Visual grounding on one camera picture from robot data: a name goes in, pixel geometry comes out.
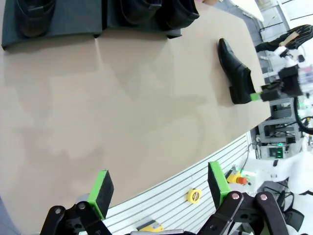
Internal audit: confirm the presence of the green-padded left gripper left finger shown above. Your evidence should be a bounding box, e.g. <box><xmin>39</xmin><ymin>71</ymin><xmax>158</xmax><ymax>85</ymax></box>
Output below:
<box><xmin>40</xmin><ymin>169</ymin><xmax>115</xmax><ymax>235</ymax></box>

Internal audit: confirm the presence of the black shiny leather shoe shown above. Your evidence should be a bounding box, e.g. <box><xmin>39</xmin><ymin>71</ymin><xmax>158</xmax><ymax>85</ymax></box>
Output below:
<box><xmin>119</xmin><ymin>0</ymin><xmax>163</xmax><ymax>26</ymax></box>

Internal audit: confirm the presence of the black loafer with metal buckle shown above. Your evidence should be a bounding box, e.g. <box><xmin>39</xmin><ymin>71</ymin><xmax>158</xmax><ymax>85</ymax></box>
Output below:
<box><xmin>14</xmin><ymin>0</ymin><xmax>57</xmax><ymax>39</ymax></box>

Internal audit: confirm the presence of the black pointed dress shoe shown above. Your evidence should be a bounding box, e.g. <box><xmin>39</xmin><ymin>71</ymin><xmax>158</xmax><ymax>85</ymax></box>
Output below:
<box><xmin>217</xmin><ymin>38</ymin><xmax>257</xmax><ymax>105</ymax></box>

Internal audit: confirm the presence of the yellow tape roll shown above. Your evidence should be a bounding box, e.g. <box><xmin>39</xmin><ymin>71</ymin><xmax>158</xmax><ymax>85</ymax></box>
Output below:
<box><xmin>187</xmin><ymin>188</ymin><xmax>202</xmax><ymax>204</ymax></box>

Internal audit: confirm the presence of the green-padded left gripper right finger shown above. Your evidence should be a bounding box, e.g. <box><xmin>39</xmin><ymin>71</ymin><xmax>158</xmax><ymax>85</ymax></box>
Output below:
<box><xmin>198</xmin><ymin>161</ymin><xmax>291</xmax><ymax>235</ymax></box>

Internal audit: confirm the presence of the right arm black cable sleeve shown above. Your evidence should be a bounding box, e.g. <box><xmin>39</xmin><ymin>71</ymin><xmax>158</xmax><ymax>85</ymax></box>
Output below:
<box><xmin>255</xmin><ymin>23</ymin><xmax>313</xmax><ymax>135</ymax></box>

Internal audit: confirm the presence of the black chunky heel loafer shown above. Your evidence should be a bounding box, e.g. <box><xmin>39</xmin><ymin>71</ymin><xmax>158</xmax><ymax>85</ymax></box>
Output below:
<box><xmin>156</xmin><ymin>0</ymin><xmax>200</xmax><ymax>31</ymax></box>

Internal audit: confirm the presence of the grey electronics rack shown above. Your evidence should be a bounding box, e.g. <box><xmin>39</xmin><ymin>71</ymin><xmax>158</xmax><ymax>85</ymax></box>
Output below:
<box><xmin>256</xmin><ymin>105</ymin><xmax>303</xmax><ymax>160</ymax></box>

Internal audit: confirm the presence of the black shoe stand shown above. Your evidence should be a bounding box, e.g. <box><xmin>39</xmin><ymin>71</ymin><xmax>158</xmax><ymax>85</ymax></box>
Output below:
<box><xmin>1</xmin><ymin>0</ymin><xmax>103</xmax><ymax>51</ymax></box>
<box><xmin>101</xmin><ymin>0</ymin><xmax>183</xmax><ymax>39</ymax></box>

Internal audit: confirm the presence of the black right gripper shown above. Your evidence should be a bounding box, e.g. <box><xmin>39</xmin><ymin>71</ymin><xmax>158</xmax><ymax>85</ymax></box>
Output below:
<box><xmin>249</xmin><ymin>66</ymin><xmax>304</xmax><ymax>102</ymax></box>

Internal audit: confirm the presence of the white table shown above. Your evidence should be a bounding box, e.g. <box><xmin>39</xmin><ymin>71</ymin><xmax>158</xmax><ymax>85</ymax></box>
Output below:
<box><xmin>229</xmin><ymin>0</ymin><xmax>265</xmax><ymax>22</ymax></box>

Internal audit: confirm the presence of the red yellow emergency stop button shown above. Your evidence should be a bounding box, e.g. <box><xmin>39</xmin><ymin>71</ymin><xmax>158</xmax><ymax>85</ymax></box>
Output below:
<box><xmin>226</xmin><ymin>170</ymin><xmax>249</xmax><ymax>186</ymax></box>

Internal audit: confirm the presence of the yellow grey hand tool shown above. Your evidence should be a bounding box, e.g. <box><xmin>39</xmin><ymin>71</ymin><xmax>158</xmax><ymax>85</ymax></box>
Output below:
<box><xmin>136</xmin><ymin>219</ymin><xmax>164</xmax><ymax>233</ymax></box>

